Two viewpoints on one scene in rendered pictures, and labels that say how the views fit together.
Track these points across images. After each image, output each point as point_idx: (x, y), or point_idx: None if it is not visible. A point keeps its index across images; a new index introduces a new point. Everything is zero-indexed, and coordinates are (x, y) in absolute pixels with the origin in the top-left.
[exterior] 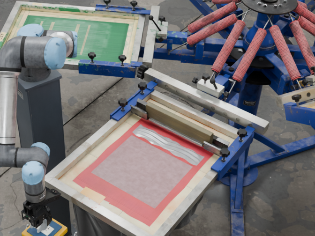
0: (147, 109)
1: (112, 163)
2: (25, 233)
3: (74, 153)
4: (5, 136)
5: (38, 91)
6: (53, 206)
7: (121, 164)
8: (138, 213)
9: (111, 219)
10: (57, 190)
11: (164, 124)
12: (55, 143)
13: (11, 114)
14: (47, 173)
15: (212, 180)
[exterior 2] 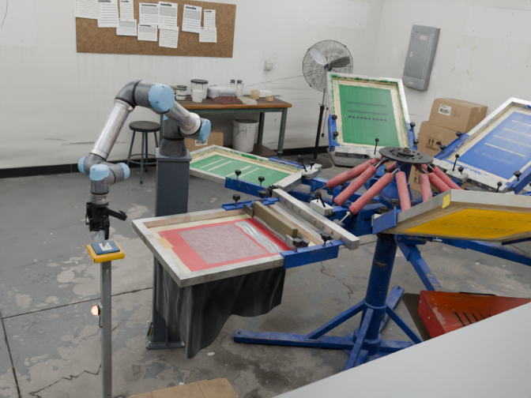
0: (254, 206)
1: (199, 232)
2: (88, 245)
3: (171, 215)
4: (98, 148)
5: (167, 166)
6: None
7: (206, 234)
8: (190, 263)
9: (161, 254)
10: (137, 230)
11: (263, 221)
12: None
13: (111, 133)
14: None
15: (275, 262)
